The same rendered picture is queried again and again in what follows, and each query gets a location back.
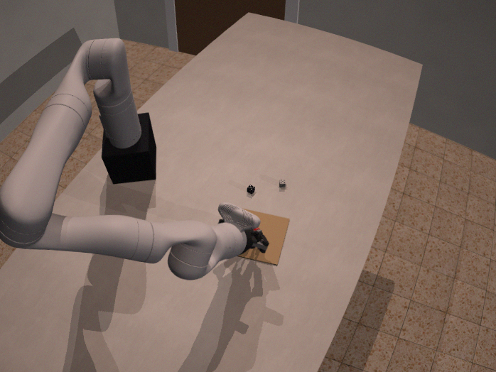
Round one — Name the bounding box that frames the tan square mat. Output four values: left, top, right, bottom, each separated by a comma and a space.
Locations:
238, 209, 290, 266

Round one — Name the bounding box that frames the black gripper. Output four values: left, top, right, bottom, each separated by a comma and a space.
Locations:
240, 229, 269, 255

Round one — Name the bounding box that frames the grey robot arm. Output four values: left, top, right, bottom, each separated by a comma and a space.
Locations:
0, 38, 261, 280

